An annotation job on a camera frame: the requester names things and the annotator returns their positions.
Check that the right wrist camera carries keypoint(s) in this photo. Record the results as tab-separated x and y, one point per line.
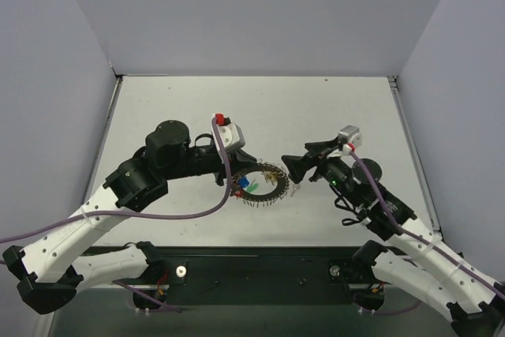
348	140

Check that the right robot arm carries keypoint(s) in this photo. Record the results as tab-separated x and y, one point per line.
409	255

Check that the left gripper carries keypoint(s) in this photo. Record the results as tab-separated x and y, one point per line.
227	165

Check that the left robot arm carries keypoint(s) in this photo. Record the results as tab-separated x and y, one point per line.
54	269

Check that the key with black tag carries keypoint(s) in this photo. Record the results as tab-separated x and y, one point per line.
294	189

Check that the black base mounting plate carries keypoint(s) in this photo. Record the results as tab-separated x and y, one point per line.
258	275

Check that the metal keyring disc with rings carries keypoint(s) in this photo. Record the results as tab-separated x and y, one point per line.
266	194

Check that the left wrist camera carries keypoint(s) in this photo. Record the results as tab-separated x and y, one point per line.
227	135

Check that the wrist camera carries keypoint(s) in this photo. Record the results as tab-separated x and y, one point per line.
348	140
227	135

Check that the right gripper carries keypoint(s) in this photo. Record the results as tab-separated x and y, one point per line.
316	161

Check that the key with green tag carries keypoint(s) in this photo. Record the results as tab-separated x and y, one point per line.
252	187

